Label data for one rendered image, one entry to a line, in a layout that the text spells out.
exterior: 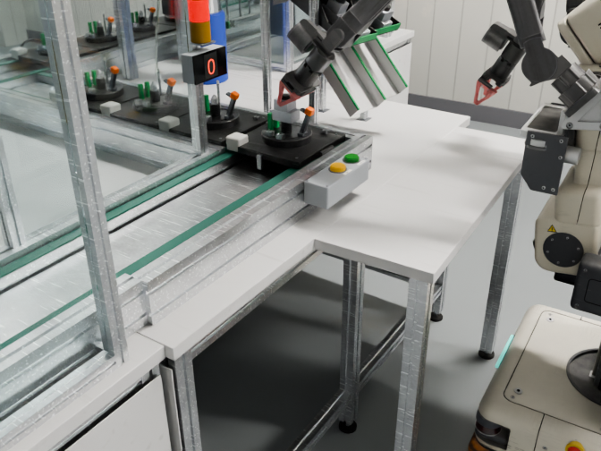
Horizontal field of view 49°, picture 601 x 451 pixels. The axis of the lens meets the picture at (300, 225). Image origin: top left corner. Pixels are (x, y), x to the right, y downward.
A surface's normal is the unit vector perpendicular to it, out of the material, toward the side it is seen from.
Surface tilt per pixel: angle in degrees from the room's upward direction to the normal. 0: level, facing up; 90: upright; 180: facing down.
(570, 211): 90
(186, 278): 90
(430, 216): 0
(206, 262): 90
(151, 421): 90
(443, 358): 0
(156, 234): 0
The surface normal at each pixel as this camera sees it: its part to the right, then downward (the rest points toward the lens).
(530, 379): 0.00, -0.88
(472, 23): -0.51, 0.42
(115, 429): 0.84, 0.26
